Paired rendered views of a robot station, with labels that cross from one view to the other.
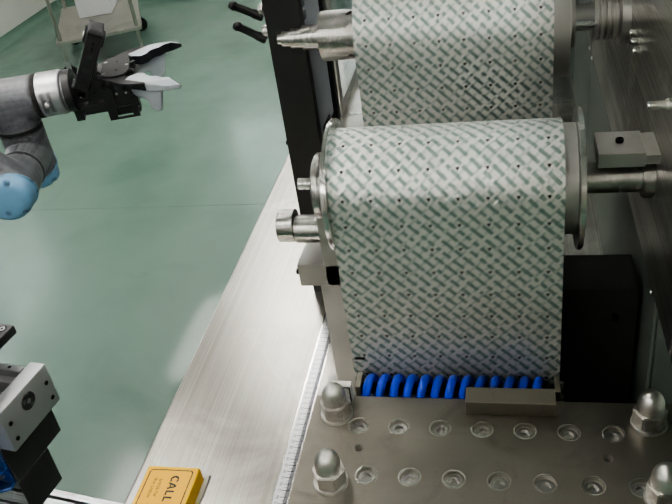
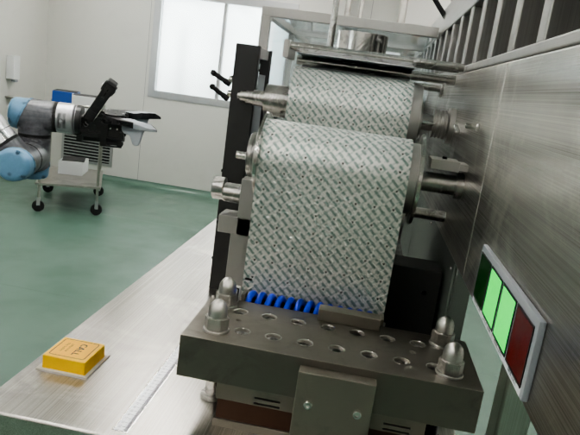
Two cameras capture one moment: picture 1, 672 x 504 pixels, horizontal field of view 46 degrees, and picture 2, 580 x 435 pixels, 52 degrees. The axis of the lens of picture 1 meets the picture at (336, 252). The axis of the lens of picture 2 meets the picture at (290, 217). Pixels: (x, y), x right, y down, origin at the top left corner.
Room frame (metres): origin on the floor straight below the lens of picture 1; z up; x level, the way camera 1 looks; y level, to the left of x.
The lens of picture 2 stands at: (-0.21, 0.07, 1.37)
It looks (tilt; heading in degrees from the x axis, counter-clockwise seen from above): 13 degrees down; 352
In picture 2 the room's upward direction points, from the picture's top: 8 degrees clockwise
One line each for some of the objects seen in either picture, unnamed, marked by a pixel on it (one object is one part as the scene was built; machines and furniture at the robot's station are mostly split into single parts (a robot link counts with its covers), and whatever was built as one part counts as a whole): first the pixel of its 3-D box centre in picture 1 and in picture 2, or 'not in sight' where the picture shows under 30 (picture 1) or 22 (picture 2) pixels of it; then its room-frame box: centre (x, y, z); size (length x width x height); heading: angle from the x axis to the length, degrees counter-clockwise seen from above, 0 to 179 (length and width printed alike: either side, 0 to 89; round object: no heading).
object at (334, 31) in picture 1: (344, 34); (280, 101); (1.02, -0.06, 1.33); 0.06 x 0.06 x 0.06; 75
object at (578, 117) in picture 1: (577, 178); (415, 179); (0.71, -0.26, 1.25); 0.15 x 0.01 x 0.15; 165
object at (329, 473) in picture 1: (328, 467); (217, 314); (0.55, 0.04, 1.05); 0.04 x 0.04 x 0.04
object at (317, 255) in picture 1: (331, 307); (231, 259); (0.82, 0.02, 1.05); 0.06 x 0.05 x 0.31; 75
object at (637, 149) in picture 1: (625, 146); (447, 163); (0.70, -0.30, 1.28); 0.06 x 0.05 x 0.02; 75
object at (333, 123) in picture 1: (337, 185); (263, 155); (0.77, -0.01, 1.25); 0.15 x 0.01 x 0.15; 165
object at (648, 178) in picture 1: (616, 177); (439, 183); (0.70, -0.30, 1.25); 0.07 x 0.04 x 0.04; 75
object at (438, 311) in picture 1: (450, 318); (318, 255); (0.68, -0.11, 1.11); 0.23 x 0.01 x 0.18; 75
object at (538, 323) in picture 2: not in sight; (501, 307); (0.31, -0.23, 1.18); 0.25 x 0.01 x 0.07; 165
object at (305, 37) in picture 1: (300, 37); (251, 97); (1.04, 0.00, 1.33); 0.06 x 0.03 x 0.03; 75
